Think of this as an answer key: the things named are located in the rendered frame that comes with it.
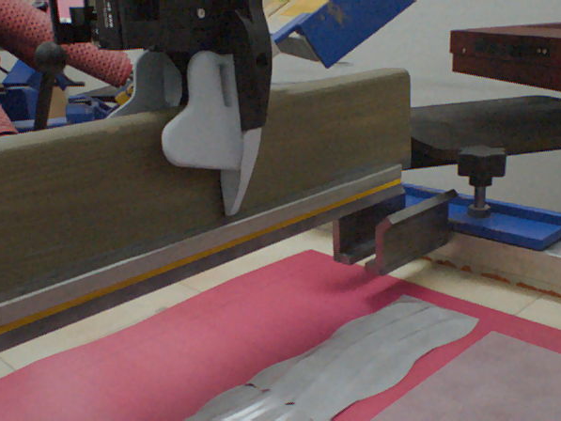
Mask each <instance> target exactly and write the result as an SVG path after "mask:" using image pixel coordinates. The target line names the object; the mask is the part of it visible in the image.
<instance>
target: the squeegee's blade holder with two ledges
mask: <svg viewBox="0 0 561 421"><path fill-rule="evenodd" d="M400 178H402V165H400V164H389V163H388V162H387V164H382V165H379V166H376V167H373V168H370V169H368V170H365V171H362V172H358V173H355V174H352V175H349V176H347V177H344V178H342V179H337V180H334V181H331V182H328V183H325V184H322V185H320V186H317V187H314V188H310V189H307V190H304V191H301V192H299V193H296V194H293V195H288V196H285V197H282V198H279V199H276V200H274V201H271V202H268V203H265V204H261V205H258V206H256V207H255V208H252V209H251V210H246V211H243V212H240V213H237V214H234V215H232V216H229V217H226V218H223V219H220V220H217V221H213V222H210V223H207V224H205V225H202V226H197V227H194V228H191V229H188V230H185V231H182V232H180V233H177V234H174V235H170V236H167V237H164V238H161V239H159V240H157V241H154V242H149V243H146V244H143V245H140V246H137V247H134V248H131V249H128V251H125V252H122V253H119V254H116V255H113V256H110V257H105V258H102V259H99V260H96V261H93V262H90V263H87V264H85V265H82V266H79V267H75V268H72V269H69V270H67V271H64V272H62V273H57V274H54V275H50V276H47V277H44V278H41V279H39V280H36V282H33V283H30V284H26V285H23V286H20V287H17V288H13V289H10V290H7V291H3V292H0V326H2V325H5V324H8V323H11V322H13V321H16V320H20V319H23V318H26V317H28V316H32V315H35V313H37V312H39V311H42V310H45V309H47V308H50V307H53V306H56V305H59V304H63V303H65V302H68V301H71V300H73V299H76V298H80V297H82V296H85V295H87V294H90V293H92V292H95V291H98V290H100V289H103V288H105V287H108V286H111V285H114V284H116V283H118V282H121V281H124V280H126V279H129V278H132V277H134V276H137V275H140V274H143V273H147V272H150V271H152V270H155V269H158V268H161V267H163V266H165V265H168V264H170V263H173V262H177V261H179V260H182V259H185V258H187V257H191V256H194V255H196V253H199V252H202V251H205V250H207V249H210V248H212V247H214V246H218V245H221V244H223V243H226V242H231V241H233V240H236V239H238V238H240V237H243V236H246V235H248V234H251V233H254V232H257V231H259V230H261V229H265V228H267V227H270V226H275V225H277V224H280V223H283V222H285V221H287V220H290V219H292V218H295V217H298V216H301V215H303V214H306V213H309V212H310V211H316V210H318V209H321V208H324V206H327V205H329V204H332V203H335V202H336V201H339V200H342V199H345V198H347V197H350V196H353V195H357V194H360V193H362V192H365V191H368V190H371V189H373V188H376V187H379V186H381V185H384V184H386V183H389V182H391V181H394V180H397V179H400Z"/></svg>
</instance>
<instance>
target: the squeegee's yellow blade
mask: <svg viewBox="0 0 561 421"><path fill-rule="evenodd" d="M401 182H402V178H400V179H397V180H394V181H391V182H389V183H386V184H384V185H381V186H379V187H376V188H373V189H371V190H368V191H365V192H362V193H360V194H357V195H353V196H350V197H347V198H345V199H342V200H339V201H336V202H335V203H332V204H329V205H327V206H324V208H321V209H318V210H314V211H310V212H309V213H306V214H303V215H301V216H298V217H295V218H292V219H290V220H287V221H285V222H283V223H280V224H277V225H275V226H270V227H267V228H265V229H261V230H259V231H257V232H254V233H251V234H248V235H246V236H243V237H240V238H238V239H236V240H233V241H231V242H226V243H223V244H221V245H218V246H214V247H212V248H210V249H207V250H205V251H202V252H199V253H196V255H194V256H191V257H187V258H185V259H182V260H179V261H177V262H173V263H170V264H168V265H165V266H163V267H161V268H158V269H155V270H152V271H150V272H147V273H143V274H140V275H137V276H134V277H132V278H129V279H126V280H124V281H121V282H118V283H116V284H114V285H111V286H108V287H105V288H103V289H100V290H98V291H95V292H92V293H90V294H87V295H85V296H82V297H80V298H76V299H73V300H71V301H68V302H65V303H63V304H59V305H56V306H53V307H50V308H47V309H45V310H42V311H39V312H37V313H35V315H32V316H28V317H26V318H23V319H20V320H16V321H13V322H11V323H8V324H5V325H2V326H0V334H2V333H4V332H6V331H10V330H12V329H15V328H18V327H20V326H23V325H26V324H27V323H30V322H34V321H36V320H41V319H43V318H46V317H49V315H51V314H53V313H56V312H59V311H62V310H64V309H67V308H70V307H72V306H75V305H78V304H82V303H85V302H87V301H90V300H93V299H95V298H98V297H101V296H102V295H105V294H108V293H111V292H114V291H116V290H118V289H119V288H123V287H126V286H129V285H130V284H133V283H136V282H138V281H142V280H145V279H147V278H150V277H152V276H154V275H157V274H159V273H164V272H166V271H169V270H172V269H174V268H177V267H180V266H182V265H185V264H188V263H190V262H193V261H196V260H198V259H201V258H203V257H207V256H210V255H212V253H216V252H218V251H221V250H224V249H226V248H228V247H231V246H233V245H236V244H239V243H241V242H246V241H248V240H251V239H253V238H255V237H258V236H261V235H264V234H267V233H269V232H272V231H275V230H276V229H279V228H282V227H284V226H289V225H291V224H294V223H297V222H299V221H302V220H304V219H306V218H309V217H313V216H315V215H318V214H321V213H323V212H326V211H329V210H332V209H334V208H337V206H340V205H342V204H345V203H348V202H350V201H352V200H355V199H357V198H361V197H364V196H366V195H371V194H373V193H376V192H378V191H380V190H383V189H385V188H388V187H391V186H393V185H396V184H399V183H401Z"/></svg>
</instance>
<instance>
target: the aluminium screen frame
mask: <svg viewBox="0 0 561 421"><path fill-rule="evenodd" d="M315 229H318V230H321V231H325V232H328V233H332V234H333V222H330V223H328V224H325V225H323V226H318V227H316V228H315ZM447 236H448V243H447V244H445V245H443V246H441V247H438V248H436V249H434V250H432V251H430V253H428V254H426V255H424V256H422V257H421V259H424V260H427V261H430V262H434V263H437V264H442V265H445V266H448V267H452V268H455V269H459V270H462V271H466V272H469V273H476V274H479V275H483V276H486V277H489V278H493V279H496V280H500V281H504V282H508V283H510V284H514V286H518V287H521V288H527V289H531V290H534V291H538V292H542V293H545V294H549V295H552V296H556V297H559V298H561V239H559V240H557V241H556V242H552V243H551V244H549V245H548V247H546V248H544V249H543V250H536V249H532V248H527V246H523V245H518V244H515V243H511V242H502V241H498V240H495V239H491V238H486V237H482V236H478V235H475V234H469V233H465V232H461V231H457V230H453V229H448V235H447Z"/></svg>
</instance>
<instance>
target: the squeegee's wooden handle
mask: <svg viewBox="0 0 561 421"><path fill-rule="evenodd" d="M186 106H187V104H183V105H178V106H173V107H167V108H163V109H157V110H152V111H147V112H141V113H136V114H130V115H126V116H121V117H110V118H105V119H100V120H95V121H89V122H85V123H78V124H73V125H69V126H63V127H58V128H52V129H47V130H41V131H36V132H31V133H21V134H15V135H11V136H5V137H0V292H3V291H7V290H10V289H13V288H17V287H20V286H23V285H26V284H30V283H33V282H36V280H39V279H41V278H44V277H47V276H50V275H54V274H57V273H62V272H64V271H67V270H69V269H72V268H75V267H79V266H82V265H85V264H87V263H90V262H93V261H96V260H99V259H102V258H105V257H110V256H113V255H116V254H119V253H122V252H125V251H128V249H131V248H134V247H137V246H140V245H143V244H146V243H149V242H154V241H157V240H159V239H161V238H164V237H167V236H170V235H174V234H177V233H180V232H182V231H185V230H188V229H191V228H194V227H197V226H202V225H205V224H207V223H210V222H213V221H217V220H220V219H223V218H226V217H228V216H225V214H224V208H223V200H222V194H221V187H220V177H221V170H219V169H205V168H192V167H179V166H175V165H172V164H171V163H170V162H169V161H168V160H167V159H166V157H165V155H164V151H163V145H162V134H163V131H164V128H165V126H166V125H167V123H168V122H170V121H171V120H172V119H173V118H174V117H175V116H176V115H177V114H180V113H181V112H182V111H183V110H184V109H185V108H186ZM387 162H388V163H389V164H400V165H402V170H405V169H407V168H410V167H411V165H412V146H411V76H410V74H409V72H408V71H407V70H405V69H404V68H380V69H375V70H366V71H360V72H355V73H350V74H344V75H339V76H334V77H329V78H323V80H318V81H314V82H307V83H302V84H297V85H292V86H282V87H278V88H272V89H271V92H270V99H269V107H268V115H267V123H266V124H265V126H263V127H261V133H260V140H259V145H258V150H257V157H256V161H255V164H254V167H253V171H252V174H251V177H250V179H249V182H248V185H247V188H246V191H245V193H244V196H243V199H242V202H241V205H240V208H239V211H238V212H237V213H240V212H243V211H248V210H251V209H252V208H255V207H256V206H258V205H261V204H265V203H268V202H271V201H274V200H276V199H279V198H282V197H285V196H288V195H293V194H296V193H299V192H301V191H304V190H307V189H310V188H314V187H317V186H320V185H322V184H325V183H328V182H331V181H334V180H337V179H342V178H344V177H347V176H349V175H352V174H355V173H358V172H362V171H365V170H368V169H370V168H373V167H376V166H379V165H382V164H387ZM237 213H236V214H237Z"/></svg>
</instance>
